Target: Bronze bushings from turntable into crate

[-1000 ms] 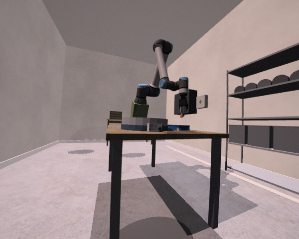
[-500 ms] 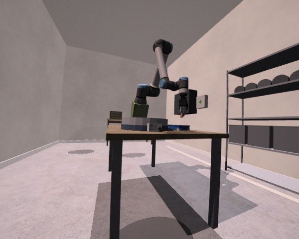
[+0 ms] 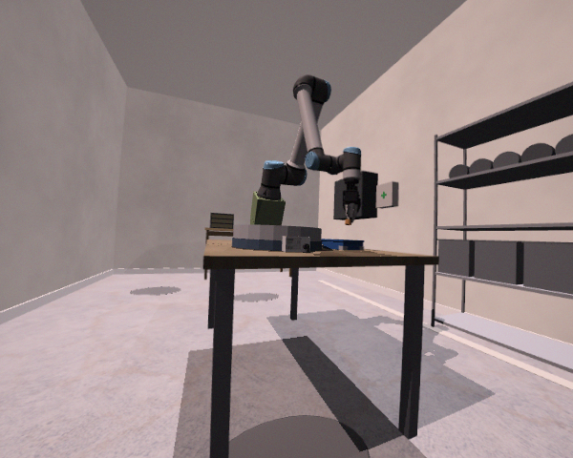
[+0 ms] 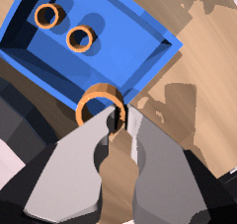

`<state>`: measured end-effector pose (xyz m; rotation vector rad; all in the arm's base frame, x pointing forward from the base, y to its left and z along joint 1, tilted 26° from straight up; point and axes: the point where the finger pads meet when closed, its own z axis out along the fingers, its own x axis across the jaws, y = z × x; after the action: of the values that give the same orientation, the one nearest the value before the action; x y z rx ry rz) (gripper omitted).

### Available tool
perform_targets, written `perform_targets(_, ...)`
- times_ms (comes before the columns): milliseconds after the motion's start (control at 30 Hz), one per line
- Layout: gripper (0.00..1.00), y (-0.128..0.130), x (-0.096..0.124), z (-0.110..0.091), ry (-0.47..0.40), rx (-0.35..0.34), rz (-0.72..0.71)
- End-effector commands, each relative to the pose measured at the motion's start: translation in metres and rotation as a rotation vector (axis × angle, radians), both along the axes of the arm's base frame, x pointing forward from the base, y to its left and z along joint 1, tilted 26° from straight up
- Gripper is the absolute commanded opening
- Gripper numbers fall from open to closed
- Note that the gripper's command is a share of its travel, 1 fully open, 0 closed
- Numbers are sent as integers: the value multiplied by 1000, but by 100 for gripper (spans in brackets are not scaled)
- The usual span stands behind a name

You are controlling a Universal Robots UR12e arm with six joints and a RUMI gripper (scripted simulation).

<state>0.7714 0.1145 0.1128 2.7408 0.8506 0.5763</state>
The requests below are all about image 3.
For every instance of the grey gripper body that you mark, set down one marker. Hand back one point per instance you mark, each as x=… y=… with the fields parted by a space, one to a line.
x=351 y=197

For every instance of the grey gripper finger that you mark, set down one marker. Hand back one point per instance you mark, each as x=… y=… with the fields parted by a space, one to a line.
x=346 y=206
x=355 y=208

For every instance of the blue crate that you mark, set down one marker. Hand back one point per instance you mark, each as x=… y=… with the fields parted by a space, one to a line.
x=342 y=244

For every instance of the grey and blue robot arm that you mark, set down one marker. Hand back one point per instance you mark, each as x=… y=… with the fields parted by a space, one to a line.
x=308 y=141

